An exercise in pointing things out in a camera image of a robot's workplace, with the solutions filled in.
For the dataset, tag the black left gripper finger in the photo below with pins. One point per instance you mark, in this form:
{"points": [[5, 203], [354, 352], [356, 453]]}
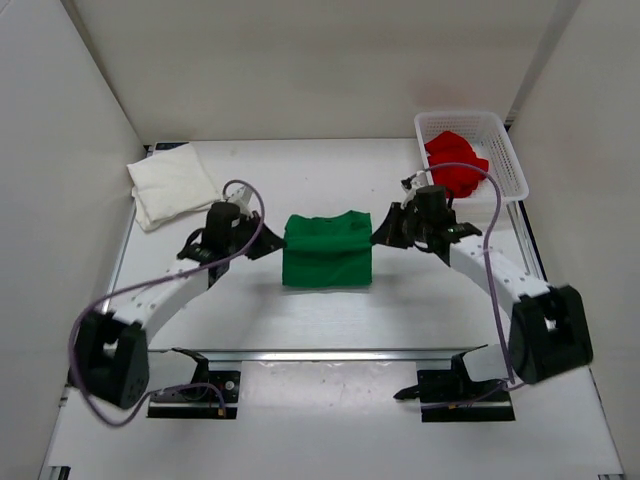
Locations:
{"points": [[268, 240], [258, 250]]}

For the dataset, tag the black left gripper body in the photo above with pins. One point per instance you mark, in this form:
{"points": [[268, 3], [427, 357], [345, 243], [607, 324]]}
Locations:
{"points": [[246, 226]]}

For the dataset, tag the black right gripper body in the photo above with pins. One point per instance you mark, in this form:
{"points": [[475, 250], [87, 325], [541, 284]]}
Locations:
{"points": [[419, 228]]}

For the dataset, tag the green t shirt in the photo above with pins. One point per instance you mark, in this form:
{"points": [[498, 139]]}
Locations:
{"points": [[328, 252]]}

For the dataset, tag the white t shirt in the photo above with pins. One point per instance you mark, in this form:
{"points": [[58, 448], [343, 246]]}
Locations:
{"points": [[168, 184]]}

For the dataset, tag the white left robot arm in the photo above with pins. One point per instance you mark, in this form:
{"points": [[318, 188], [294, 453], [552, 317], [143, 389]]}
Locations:
{"points": [[131, 327]]}

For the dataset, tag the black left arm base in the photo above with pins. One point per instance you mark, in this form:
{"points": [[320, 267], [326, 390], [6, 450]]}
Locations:
{"points": [[184, 384]]}

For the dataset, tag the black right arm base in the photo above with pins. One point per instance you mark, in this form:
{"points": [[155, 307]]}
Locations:
{"points": [[451, 396]]}

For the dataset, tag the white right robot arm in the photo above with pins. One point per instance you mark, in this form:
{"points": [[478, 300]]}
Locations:
{"points": [[503, 281]]}

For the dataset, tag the red t shirt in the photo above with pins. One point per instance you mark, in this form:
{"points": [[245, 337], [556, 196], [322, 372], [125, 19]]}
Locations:
{"points": [[462, 175]]}

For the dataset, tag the white plastic basket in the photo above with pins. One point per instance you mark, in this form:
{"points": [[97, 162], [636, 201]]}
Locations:
{"points": [[486, 134]]}

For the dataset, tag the aluminium right side rail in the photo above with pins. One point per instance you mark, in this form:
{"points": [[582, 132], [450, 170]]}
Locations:
{"points": [[530, 240]]}

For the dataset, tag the aluminium rail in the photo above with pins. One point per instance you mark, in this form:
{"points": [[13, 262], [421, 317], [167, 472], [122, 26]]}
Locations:
{"points": [[325, 356], [530, 240]]}

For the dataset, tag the aluminium front rail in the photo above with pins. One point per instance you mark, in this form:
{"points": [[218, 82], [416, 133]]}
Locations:
{"points": [[325, 356]]}

